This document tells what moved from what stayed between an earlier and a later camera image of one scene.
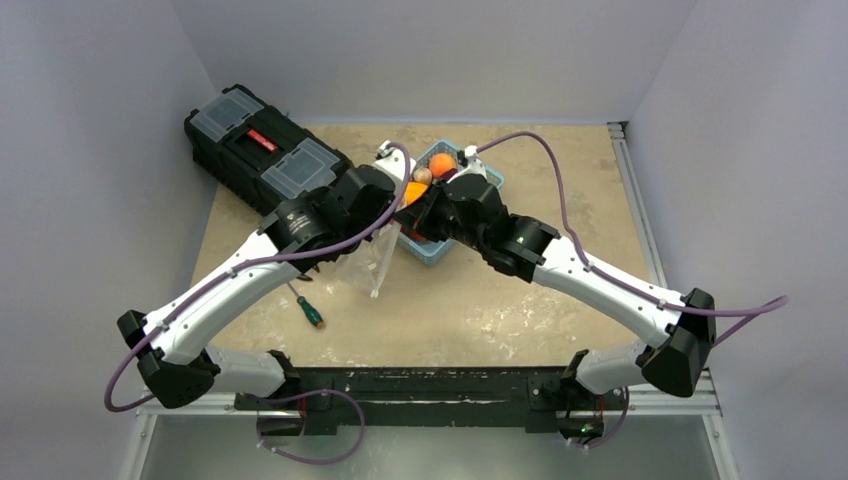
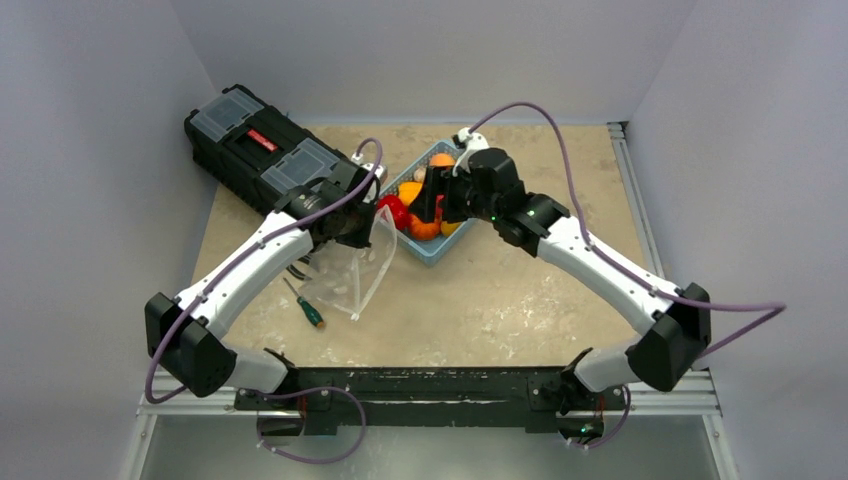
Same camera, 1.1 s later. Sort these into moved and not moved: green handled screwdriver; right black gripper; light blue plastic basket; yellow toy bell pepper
Moved: right black gripper
Not moved: yellow toy bell pepper; light blue plastic basket; green handled screwdriver
